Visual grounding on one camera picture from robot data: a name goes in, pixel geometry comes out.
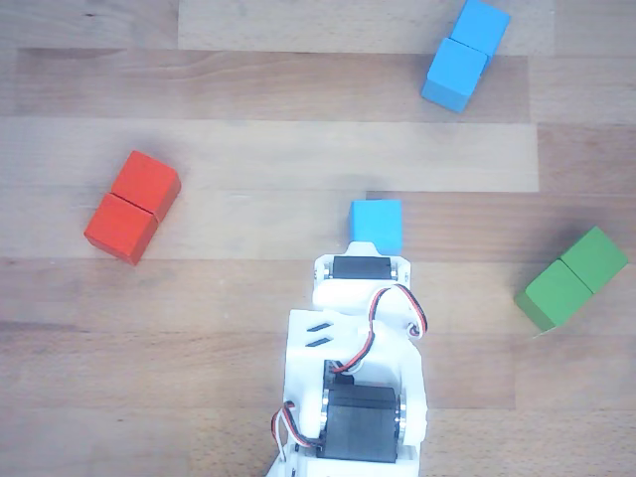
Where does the red black gripper servo cable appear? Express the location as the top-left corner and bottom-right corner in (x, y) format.
(333, 284), (429, 377)

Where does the long green block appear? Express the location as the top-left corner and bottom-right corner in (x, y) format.
(513, 226), (630, 333)

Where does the forearm servo cable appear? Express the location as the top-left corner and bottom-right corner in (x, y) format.
(269, 400), (320, 464)

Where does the long red block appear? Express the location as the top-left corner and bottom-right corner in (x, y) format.
(82, 150), (183, 266)

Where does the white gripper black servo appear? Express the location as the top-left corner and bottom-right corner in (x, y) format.
(311, 240), (427, 340)

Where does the long blue block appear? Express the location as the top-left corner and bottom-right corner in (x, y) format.
(420, 0), (513, 115)

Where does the small blue cube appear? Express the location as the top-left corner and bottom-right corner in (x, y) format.
(346, 199), (403, 255)

